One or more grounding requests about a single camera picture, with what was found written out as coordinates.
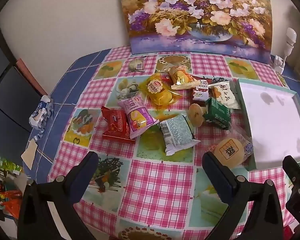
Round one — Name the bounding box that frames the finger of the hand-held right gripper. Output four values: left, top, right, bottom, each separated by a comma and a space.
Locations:
282, 155, 300, 193

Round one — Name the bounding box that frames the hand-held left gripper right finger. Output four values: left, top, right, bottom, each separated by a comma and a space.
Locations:
202, 151, 294, 240

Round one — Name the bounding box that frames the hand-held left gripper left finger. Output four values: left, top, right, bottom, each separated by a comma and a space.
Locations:
18, 151, 99, 240

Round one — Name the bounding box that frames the large round pastry clear wrapper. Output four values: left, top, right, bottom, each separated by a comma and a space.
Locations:
210, 127, 254, 169

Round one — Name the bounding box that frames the white box with teal rim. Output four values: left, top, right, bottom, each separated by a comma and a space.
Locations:
234, 78, 300, 172

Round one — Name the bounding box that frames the green snack packet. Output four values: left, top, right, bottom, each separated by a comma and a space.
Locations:
203, 97, 232, 130

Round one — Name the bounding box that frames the small round pastry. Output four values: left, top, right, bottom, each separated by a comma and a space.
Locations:
188, 103, 207, 127

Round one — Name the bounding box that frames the pink snack packet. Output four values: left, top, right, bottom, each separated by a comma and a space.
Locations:
117, 97, 159, 140

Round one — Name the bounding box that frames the white cookie snack packet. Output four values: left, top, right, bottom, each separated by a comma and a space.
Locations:
208, 77, 241, 110

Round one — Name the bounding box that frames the red and white snack packet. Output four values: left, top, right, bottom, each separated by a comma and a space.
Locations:
191, 79, 210, 103

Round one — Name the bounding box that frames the yellow snack packet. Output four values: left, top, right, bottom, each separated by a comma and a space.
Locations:
145, 73, 183, 107

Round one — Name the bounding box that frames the orange striped snack packet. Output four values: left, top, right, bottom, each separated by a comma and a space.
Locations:
168, 65, 200, 90

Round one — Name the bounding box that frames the beige paper piece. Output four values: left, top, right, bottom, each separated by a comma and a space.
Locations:
21, 140, 38, 170

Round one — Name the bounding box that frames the pink checkered tablecloth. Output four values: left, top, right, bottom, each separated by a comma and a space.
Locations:
47, 47, 300, 240

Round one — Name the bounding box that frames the crumpled blue white packet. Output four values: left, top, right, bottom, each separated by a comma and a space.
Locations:
29, 95, 54, 133

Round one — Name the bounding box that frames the green foil packet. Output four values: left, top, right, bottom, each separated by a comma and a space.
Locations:
0, 155, 23, 178

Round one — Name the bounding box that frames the orange plastic bag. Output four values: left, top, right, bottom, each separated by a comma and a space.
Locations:
0, 190, 23, 218

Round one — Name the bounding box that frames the dark cabinet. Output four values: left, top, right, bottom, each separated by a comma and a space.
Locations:
0, 25, 49, 165

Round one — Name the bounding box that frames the dark red snack packet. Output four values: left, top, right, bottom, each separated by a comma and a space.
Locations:
191, 75, 215, 87

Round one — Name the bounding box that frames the small beige snack packet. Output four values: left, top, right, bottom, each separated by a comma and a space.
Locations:
125, 58, 146, 74

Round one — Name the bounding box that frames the white power adapter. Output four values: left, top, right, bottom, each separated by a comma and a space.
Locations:
271, 54, 287, 72

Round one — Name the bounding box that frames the white lamp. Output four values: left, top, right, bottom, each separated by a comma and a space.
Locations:
282, 27, 297, 57

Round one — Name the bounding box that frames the flower painting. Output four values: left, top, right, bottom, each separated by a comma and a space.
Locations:
116, 0, 277, 63

